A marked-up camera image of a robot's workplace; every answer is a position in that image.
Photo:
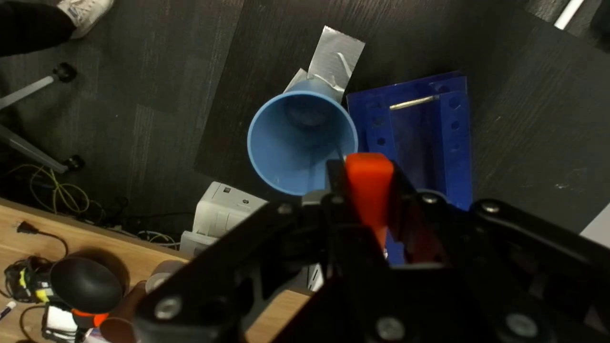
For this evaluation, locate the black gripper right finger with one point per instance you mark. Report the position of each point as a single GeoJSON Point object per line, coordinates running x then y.
{"type": "Point", "coordinates": [527, 279]}

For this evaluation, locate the white shoe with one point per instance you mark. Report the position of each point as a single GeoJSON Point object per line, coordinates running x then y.
{"type": "Point", "coordinates": [85, 14]}

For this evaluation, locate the black round object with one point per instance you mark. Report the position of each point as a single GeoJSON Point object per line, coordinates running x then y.
{"type": "Point", "coordinates": [87, 283]}

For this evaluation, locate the blue tool tray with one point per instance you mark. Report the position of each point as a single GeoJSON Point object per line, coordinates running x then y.
{"type": "Point", "coordinates": [430, 144]}

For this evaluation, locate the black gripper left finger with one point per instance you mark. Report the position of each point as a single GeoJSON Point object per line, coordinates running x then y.
{"type": "Point", "coordinates": [222, 291]}

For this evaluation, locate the silver metal pin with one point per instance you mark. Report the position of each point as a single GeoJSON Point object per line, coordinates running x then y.
{"type": "Point", "coordinates": [413, 104]}

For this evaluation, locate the blue plastic cup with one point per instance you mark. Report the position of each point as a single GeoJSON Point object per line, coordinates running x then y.
{"type": "Point", "coordinates": [295, 134]}

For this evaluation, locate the white box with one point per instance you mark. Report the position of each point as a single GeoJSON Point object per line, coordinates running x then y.
{"type": "Point", "coordinates": [219, 212]}

